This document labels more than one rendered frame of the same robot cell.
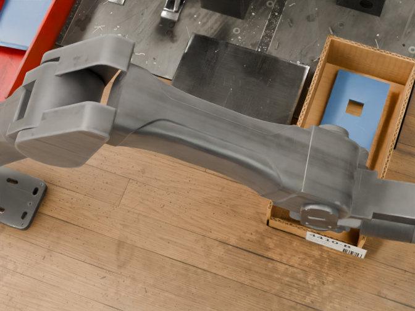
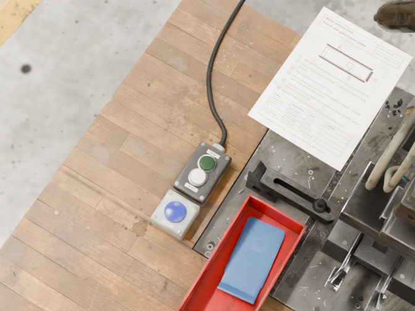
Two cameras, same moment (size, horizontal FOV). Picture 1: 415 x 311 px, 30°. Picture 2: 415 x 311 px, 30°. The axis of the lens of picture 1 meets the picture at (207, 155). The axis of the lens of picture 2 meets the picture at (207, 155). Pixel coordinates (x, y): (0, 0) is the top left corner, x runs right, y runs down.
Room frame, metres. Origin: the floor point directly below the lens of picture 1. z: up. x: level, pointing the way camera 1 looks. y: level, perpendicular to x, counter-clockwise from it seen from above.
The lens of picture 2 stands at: (0.31, 0.31, 2.29)
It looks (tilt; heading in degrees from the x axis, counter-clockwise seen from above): 69 degrees down; 1
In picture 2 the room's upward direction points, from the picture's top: 4 degrees clockwise
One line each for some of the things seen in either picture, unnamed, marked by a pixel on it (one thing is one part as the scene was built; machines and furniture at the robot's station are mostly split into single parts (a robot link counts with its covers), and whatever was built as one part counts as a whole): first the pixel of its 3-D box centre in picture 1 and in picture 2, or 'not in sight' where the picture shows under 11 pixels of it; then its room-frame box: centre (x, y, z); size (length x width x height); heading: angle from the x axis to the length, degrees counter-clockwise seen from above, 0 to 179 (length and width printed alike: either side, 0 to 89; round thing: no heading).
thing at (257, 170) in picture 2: not in sight; (265, 181); (0.78, 0.21, 0.95); 0.06 x 0.03 x 0.09; 63
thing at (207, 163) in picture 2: not in sight; (207, 164); (0.81, 0.32, 0.93); 0.03 x 0.03 x 0.02
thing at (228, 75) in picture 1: (231, 102); not in sight; (0.45, -0.04, 0.91); 0.17 x 0.16 x 0.02; 63
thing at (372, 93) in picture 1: (349, 123); not in sight; (0.38, -0.19, 0.93); 0.15 x 0.07 x 0.03; 153
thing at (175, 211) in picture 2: not in sight; (175, 212); (0.71, 0.37, 0.93); 0.04 x 0.04 x 0.02
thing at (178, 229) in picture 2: not in sight; (175, 216); (0.71, 0.37, 0.90); 0.07 x 0.07 x 0.06; 63
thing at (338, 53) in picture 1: (345, 145); not in sight; (0.35, -0.18, 0.93); 0.25 x 0.13 x 0.08; 153
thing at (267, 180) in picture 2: not in sight; (298, 199); (0.75, 0.15, 0.95); 0.15 x 0.03 x 0.10; 63
